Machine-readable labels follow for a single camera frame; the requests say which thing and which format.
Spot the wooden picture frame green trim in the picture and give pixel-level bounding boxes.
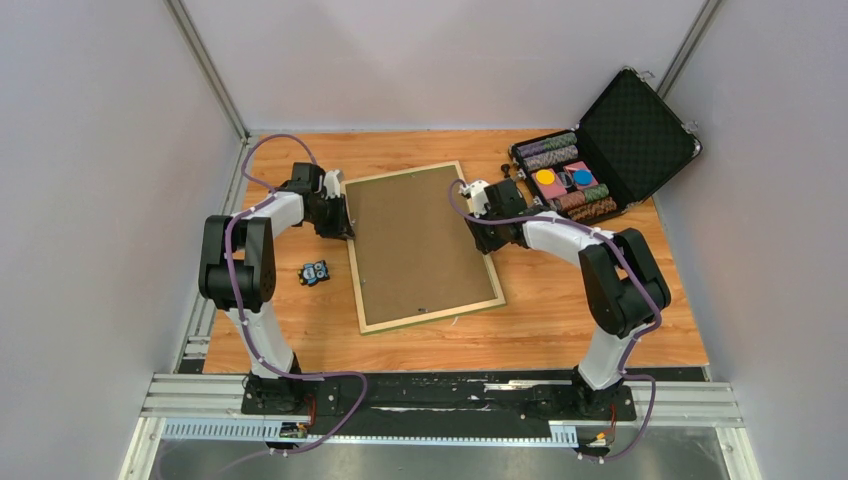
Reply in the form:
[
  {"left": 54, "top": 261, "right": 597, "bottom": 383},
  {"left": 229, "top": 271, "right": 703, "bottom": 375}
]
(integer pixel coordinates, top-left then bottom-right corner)
[{"left": 339, "top": 160, "right": 507, "bottom": 336}]

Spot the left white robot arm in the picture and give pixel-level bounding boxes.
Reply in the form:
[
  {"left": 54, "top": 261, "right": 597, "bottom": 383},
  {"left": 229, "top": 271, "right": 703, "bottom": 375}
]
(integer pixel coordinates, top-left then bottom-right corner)
[{"left": 198, "top": 163, "right": 354, "bottom": 413}]

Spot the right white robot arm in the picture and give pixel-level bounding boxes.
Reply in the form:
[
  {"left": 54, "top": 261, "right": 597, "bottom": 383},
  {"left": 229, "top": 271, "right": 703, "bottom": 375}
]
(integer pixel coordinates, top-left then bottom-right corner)
[{"left": 448, "top": 179, "right": 671, "bottom": 418}]

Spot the small blue owl toy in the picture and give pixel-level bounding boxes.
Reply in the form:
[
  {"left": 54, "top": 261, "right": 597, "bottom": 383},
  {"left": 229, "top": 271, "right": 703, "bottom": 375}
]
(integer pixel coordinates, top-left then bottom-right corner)
[{"left": 297, "top": 260, "right": 330, "bottom": 287}]

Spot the yellow dealer button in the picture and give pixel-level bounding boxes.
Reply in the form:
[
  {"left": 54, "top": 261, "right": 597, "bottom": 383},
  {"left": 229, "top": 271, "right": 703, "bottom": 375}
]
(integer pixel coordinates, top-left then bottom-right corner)
[{"left": 534, "top": 169, "right": 557, "bottom": 185}]

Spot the red playing card deck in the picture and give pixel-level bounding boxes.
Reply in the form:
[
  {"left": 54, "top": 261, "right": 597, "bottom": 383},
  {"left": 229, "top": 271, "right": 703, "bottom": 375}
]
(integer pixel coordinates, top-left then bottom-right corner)
[{"left": 532, "top": 171, "right": 568, "bottom": 200}]

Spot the blue yellow chip row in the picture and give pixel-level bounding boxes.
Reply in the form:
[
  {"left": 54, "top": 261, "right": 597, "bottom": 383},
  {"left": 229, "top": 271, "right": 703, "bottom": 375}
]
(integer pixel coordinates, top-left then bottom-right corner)
[{"left": 524, "top": 145, "right": 579, "bottom": 173}]

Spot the clear dealer button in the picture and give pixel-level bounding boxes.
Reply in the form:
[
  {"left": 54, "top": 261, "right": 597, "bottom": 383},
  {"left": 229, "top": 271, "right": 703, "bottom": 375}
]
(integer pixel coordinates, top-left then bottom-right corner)
[{"left": 557, "top": 172, "right": 574, "bottom": 190}]

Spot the red poker chip row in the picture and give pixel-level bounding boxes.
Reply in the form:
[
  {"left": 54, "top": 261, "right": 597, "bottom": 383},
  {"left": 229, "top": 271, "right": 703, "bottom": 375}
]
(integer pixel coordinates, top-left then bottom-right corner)
[{"left": 554, "top": 191, "right": 587, "bottom": 211}]

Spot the blue dealer button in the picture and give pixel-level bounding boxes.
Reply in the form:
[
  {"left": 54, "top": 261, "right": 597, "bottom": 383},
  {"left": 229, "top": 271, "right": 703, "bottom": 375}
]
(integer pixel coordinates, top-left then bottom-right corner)
[{"left": 572, "top": 169, "right": 595, "bottom": 187}]

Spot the orange black chip row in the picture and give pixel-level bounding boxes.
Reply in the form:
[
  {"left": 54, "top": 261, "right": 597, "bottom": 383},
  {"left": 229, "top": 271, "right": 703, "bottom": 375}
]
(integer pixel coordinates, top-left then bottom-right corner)
[{"left": 567, "top": 197, "right": 618, "bottom": 222}]

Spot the green poker chip row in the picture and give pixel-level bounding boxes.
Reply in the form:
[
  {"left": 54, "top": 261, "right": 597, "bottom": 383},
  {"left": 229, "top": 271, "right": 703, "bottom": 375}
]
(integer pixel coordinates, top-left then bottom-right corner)
[{"left": 582, "top": 184, "right": 610, "bottom": 203}]

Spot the top blue green chip row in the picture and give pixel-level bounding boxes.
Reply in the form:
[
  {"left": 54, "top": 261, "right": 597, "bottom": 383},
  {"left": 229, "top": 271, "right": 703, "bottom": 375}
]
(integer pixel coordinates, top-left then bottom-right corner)
[{"left": 517, "top": 131, "right": 577, "bottom": 158}]

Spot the black poker chip case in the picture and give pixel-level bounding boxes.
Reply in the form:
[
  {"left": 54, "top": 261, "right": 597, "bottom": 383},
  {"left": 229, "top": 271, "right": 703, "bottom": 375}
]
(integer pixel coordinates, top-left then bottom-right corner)
[{"left": 508, "top": 67, "right": 702, "bottom": 225}]

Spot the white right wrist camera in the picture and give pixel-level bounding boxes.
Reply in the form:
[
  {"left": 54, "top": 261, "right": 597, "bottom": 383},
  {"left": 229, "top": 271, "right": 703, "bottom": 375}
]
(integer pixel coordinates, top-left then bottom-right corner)
[{"left": 459, "top": 180, "right": 490, "bottom": 217}]

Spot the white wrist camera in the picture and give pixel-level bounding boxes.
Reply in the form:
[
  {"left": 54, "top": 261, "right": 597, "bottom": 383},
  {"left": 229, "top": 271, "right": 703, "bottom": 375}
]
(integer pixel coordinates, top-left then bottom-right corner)
[
  {"left": 324, "top": 169, "right": 344, "bottom": 199},
  {"left": 459, "top": 180, "right": 490, "bottom": 217}
]

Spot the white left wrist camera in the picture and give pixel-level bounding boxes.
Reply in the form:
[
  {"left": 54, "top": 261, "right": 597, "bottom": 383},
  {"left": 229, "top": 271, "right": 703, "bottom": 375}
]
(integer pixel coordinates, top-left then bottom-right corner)
[{"left": 324, "top": 169, "right": 344, "bottom": 199}]

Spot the black mounting base rail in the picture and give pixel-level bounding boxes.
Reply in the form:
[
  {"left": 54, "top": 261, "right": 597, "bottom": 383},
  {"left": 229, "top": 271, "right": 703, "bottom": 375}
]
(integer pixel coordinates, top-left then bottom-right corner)
[{"left": 141, "top": 369, "right": 743, "bottom": 447}]

